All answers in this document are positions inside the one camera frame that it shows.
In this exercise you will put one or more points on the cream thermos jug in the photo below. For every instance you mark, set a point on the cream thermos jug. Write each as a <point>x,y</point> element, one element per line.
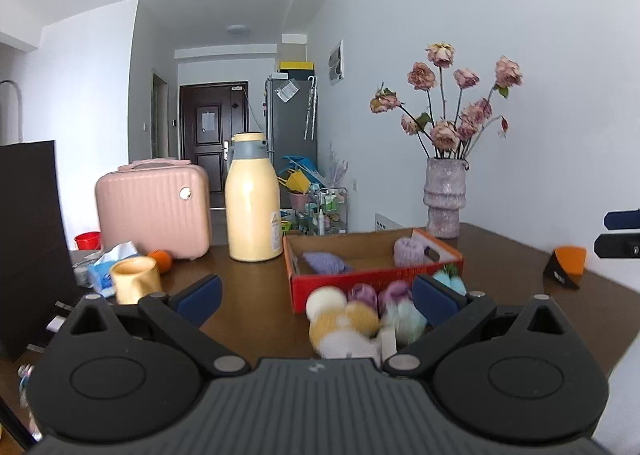
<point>252,196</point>

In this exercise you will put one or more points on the lavender knit cloth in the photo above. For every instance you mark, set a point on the lavender knit cloth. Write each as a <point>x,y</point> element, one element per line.
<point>326,263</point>

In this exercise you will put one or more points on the white round sponge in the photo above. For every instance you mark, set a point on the white round sponge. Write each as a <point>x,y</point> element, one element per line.
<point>324,299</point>

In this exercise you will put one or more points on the purple textured vase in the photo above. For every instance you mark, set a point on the purple textured vase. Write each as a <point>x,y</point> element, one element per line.
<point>444,195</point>

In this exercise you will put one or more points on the wire storage rack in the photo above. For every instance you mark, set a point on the wire storage rack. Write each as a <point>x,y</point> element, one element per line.
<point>325,212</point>

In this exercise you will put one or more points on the yellow box on fridge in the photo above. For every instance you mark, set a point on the yellow box on fridge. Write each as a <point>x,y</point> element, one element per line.
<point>295,66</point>

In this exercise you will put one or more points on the dried pink rose bouquet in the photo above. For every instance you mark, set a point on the dried pink rose bouquet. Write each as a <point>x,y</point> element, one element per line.
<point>449,129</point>

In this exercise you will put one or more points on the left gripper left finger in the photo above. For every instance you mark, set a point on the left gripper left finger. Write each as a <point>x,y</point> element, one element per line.
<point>176,321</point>

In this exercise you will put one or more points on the red cardboard box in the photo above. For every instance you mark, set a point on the red cardboard box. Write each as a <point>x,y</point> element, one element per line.
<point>370,257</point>

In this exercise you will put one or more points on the grey refrigerator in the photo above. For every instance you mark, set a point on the grey refrigerator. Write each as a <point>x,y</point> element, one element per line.
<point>289,115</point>

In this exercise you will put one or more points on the orange fruit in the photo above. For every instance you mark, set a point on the orange fruit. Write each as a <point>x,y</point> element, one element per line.
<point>163,260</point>

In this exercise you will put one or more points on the mauve fluffy scrunchie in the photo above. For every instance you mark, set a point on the mauve fluffy scrunchie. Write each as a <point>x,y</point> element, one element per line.
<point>410,252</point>

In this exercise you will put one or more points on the purple satin scrunchie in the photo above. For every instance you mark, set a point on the purple satin scrunchie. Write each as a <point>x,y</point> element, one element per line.
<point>378,300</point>

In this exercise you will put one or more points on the dark brown door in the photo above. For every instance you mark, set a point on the dark brown door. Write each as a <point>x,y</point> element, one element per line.
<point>210,116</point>

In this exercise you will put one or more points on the red bucket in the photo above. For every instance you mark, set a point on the red bucket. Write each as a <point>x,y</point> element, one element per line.
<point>88,241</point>

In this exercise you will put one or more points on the orange black wedge object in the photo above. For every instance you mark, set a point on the orange black wedge object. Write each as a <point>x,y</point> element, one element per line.
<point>566,266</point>

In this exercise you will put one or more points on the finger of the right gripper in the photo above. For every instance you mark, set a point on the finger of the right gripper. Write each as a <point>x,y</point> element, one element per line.
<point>617,246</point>
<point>622,220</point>

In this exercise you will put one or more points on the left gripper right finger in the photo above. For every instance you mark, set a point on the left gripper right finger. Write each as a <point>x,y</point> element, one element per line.
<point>454,318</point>

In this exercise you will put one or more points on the pink hard suitcase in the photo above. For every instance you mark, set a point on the pink hard suitcase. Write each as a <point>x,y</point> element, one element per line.
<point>158,204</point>

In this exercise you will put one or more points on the light blue plush toy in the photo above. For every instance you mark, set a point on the light blue plush toy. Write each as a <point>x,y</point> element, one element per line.
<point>452,281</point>

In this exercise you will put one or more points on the black paper bag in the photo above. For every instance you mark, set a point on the black paper bag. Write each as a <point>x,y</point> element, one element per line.
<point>36,271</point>

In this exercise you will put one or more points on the yellow white plush toy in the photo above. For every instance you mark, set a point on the yellow white plush toy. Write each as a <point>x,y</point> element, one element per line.
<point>348,333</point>

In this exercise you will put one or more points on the white foam block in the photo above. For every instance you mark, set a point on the white foam block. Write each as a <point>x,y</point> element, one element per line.
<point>387,343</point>

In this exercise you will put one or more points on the tissue pack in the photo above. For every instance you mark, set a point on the tissue pack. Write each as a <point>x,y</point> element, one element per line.
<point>99,276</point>

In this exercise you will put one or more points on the ceiling lamp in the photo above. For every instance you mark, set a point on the ceiling lamp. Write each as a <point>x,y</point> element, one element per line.
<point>237,29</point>

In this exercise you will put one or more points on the pale green mesh pouf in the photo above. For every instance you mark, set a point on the pale green mesh pouf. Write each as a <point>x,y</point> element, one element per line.
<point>406,320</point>

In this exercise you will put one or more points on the yellow ceramic mug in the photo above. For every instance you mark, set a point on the yellow ceramic mug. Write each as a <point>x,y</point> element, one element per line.
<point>134,278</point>

